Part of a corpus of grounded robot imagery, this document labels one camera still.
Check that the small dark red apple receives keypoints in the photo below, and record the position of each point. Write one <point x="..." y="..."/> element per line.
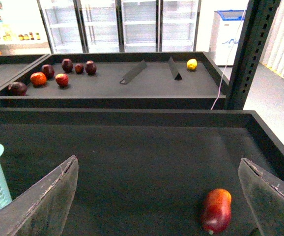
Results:
<point x="79" y="68"/>

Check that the black triangular divider right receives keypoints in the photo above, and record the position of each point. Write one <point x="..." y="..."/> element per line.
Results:
<point x="174" y="70"/>

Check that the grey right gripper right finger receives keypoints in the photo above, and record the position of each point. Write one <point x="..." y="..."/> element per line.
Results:
<point x="264" y="193"/>

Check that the black display tray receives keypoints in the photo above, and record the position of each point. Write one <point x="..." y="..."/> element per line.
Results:
<point x="153" y="88"/>
<point x="141" y="172"/>

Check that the black perforated shelf post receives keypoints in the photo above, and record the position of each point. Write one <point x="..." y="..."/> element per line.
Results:
<point x="258" y="20"/>

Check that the black far display tray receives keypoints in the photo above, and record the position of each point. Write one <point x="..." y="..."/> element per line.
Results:
<point x="153" y="88"/>

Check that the dark red apple back left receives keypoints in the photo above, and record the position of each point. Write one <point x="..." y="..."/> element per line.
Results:
<point x="67" y="65"/>

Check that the glass door refrigerator row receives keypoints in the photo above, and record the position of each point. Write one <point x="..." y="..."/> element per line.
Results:
<point x="112" y="26"/>

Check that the dark red apple mid left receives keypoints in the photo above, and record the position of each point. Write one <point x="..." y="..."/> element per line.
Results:
<point x="48" y="70"/>

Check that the shelf with bottled goods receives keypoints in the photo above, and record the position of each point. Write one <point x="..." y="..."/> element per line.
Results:
<point x="22" y="31"/>

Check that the yellow lemon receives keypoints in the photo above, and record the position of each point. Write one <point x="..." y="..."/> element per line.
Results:
<point x="192" y="64"/>

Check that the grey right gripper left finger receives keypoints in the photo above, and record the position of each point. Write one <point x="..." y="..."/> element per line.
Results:
<point x="43" y="209"/>

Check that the red mango on near tray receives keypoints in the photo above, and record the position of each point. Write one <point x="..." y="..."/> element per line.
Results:
<point x="216" y="212"/>

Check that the black triangular divider left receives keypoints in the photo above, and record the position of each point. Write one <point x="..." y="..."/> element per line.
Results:
<point x="134" y="72"/>

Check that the white chest freezer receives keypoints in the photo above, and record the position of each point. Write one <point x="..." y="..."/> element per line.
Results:
<point x="225" y="35"/>

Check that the orange fruit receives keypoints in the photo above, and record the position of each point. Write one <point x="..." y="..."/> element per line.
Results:
<point x="38" y="79"/>

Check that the black triangular divider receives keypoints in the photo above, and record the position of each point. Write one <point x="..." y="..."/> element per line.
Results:
<point x="174" y="70"/>
<point x="134" y="72"/>

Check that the dark red apple back right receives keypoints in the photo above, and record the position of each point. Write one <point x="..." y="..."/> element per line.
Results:
<point x="90" y="67"/>

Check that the black near display tray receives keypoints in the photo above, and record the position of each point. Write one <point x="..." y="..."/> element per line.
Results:
<point x="141" y="172"/>

